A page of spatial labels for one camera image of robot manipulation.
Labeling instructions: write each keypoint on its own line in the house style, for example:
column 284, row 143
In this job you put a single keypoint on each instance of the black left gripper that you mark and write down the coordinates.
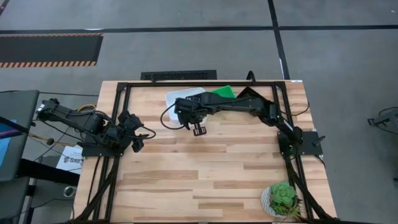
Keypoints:
column 130, row 121

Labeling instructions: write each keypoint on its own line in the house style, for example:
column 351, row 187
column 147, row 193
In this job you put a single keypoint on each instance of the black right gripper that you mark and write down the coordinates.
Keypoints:
column 192, row 109

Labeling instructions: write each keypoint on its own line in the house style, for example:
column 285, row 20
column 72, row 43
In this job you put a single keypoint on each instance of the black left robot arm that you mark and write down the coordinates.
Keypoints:
column 81, row 119

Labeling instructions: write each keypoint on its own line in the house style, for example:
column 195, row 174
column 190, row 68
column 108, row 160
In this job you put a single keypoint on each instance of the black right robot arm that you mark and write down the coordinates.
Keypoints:
column 248, row 104

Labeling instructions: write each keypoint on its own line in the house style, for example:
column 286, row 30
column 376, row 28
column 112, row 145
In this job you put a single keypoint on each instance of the black cart shelf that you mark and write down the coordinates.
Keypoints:
column 46, row 172

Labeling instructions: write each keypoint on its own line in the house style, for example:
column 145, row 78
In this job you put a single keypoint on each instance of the black floor vent grille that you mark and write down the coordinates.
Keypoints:
column 178, row 75

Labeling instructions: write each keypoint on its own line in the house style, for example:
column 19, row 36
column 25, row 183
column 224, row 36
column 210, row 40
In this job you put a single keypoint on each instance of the white printed paper sheet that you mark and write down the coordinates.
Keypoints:
column 72, row 160

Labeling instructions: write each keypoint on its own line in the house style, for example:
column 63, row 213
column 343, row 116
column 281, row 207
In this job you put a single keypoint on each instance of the silver tape roll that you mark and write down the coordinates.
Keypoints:
column 66, row 191

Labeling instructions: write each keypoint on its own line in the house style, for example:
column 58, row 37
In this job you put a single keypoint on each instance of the potted green succulent plant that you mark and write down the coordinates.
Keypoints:
column 281, row 200

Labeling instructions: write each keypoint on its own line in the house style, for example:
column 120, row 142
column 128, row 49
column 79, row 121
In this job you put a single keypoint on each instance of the black hazard-striped floor mat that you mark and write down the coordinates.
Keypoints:
column 49, row 48

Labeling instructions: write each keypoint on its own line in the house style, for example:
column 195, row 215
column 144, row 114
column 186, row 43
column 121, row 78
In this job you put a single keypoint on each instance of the blue screen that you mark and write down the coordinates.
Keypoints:
column 4, row 146

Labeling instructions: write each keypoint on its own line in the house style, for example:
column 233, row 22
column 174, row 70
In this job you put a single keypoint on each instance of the black tripod stand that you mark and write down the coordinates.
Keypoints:
column 385, row 119

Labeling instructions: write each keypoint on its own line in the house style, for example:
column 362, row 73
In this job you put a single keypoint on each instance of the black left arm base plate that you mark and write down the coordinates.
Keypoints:
column 99, row 152

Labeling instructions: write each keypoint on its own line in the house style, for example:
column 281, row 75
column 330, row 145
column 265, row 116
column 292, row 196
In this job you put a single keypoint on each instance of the black metal table frame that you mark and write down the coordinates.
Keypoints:
column 140, row 84

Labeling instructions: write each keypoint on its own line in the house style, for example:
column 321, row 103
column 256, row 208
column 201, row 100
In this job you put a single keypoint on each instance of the black frame hook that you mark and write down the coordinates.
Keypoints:
column 251, row 72

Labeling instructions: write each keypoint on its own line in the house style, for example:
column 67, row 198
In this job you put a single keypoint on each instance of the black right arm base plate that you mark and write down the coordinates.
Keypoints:
column 311, row 146

